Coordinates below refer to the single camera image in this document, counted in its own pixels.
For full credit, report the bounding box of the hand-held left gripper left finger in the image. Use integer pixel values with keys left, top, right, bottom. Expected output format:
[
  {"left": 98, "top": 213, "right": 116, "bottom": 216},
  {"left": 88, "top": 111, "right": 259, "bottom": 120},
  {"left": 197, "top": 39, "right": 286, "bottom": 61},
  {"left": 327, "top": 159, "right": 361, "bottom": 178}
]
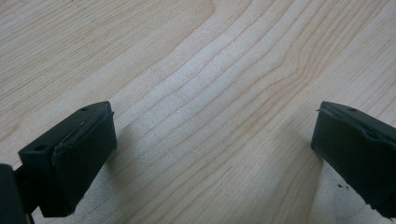
[{"left": 18, "top": 100, "right": 118, "bottom": 218}]

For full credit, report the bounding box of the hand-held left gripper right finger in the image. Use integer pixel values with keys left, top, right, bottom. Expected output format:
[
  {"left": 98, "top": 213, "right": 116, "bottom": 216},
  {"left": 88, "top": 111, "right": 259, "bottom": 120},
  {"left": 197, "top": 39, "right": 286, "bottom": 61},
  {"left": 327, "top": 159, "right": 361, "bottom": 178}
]
[{"left": 310, "top": 100, "right": 396, "bottom": 219}]

